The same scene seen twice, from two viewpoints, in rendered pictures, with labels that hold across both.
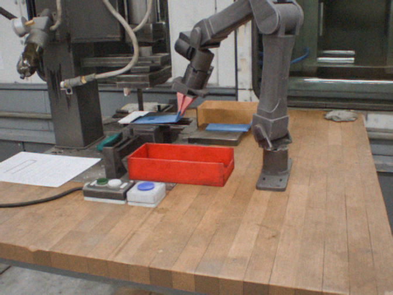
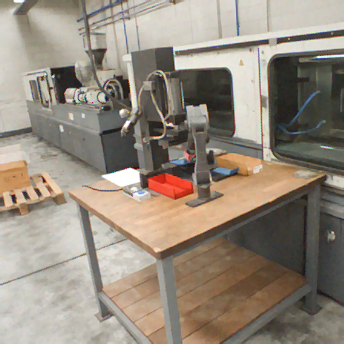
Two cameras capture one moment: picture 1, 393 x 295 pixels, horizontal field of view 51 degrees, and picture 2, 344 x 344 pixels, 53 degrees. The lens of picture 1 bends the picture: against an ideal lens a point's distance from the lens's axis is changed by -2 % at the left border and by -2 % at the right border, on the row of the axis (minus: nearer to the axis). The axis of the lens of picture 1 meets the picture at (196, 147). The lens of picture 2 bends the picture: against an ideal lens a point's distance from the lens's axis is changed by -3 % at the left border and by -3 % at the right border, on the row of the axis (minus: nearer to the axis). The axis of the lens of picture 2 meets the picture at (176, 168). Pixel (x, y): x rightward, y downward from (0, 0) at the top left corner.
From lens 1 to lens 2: 1.18 m
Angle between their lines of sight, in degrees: 36
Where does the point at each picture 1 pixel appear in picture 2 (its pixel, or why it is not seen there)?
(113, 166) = (142, 181)
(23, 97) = not seen: hidden behind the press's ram
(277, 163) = (200, 193)
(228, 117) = (230, 165)
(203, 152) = (183, 182)
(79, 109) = (151, 151)
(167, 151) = (171, 179)
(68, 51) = (147, 124)
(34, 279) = not seen: hidden behind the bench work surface
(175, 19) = (236, 99)
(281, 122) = (203, 173)
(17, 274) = not seen: hidden behind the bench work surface
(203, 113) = (219, 160)
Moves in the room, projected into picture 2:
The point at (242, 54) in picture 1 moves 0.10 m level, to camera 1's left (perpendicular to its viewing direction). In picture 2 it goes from (265, 125) to (250, 124)
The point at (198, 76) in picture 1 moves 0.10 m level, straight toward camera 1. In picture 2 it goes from (190, 143) to (180, 148)
